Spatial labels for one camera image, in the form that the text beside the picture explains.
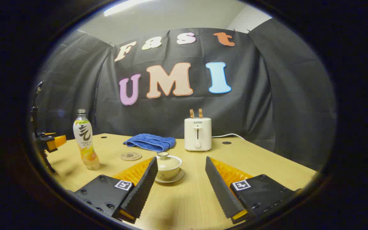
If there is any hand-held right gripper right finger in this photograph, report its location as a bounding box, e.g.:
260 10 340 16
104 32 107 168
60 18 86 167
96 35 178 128
205 156 300 224

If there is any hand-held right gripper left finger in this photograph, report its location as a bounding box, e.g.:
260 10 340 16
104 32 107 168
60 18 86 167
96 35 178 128
74 156 159 224

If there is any clear water bottle white label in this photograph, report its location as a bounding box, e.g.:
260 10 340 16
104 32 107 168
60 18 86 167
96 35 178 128
73 109 101 170

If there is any cream ceramic teacup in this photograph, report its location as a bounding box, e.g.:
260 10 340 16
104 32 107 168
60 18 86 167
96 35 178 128
157 165 183 180

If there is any round cork coaster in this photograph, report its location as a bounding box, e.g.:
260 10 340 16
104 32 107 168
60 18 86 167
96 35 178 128
120 152 142 161

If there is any cream teacup lid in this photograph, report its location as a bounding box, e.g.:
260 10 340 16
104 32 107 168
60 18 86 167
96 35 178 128
156 152 182 170

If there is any cream saucer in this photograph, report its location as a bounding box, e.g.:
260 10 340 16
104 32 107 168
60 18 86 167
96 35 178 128
154 168 185 184

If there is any blue towel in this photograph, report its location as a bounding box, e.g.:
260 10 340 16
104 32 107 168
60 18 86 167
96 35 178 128
123 134 176 152

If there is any white toaster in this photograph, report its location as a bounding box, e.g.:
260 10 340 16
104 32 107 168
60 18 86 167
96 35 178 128
184 117 212 152

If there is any black backdrop cloth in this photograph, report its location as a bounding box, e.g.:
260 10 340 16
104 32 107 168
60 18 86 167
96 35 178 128
32 27 337 171

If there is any white power cable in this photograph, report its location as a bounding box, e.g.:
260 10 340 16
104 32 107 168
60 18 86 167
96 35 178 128
211 133 246 141

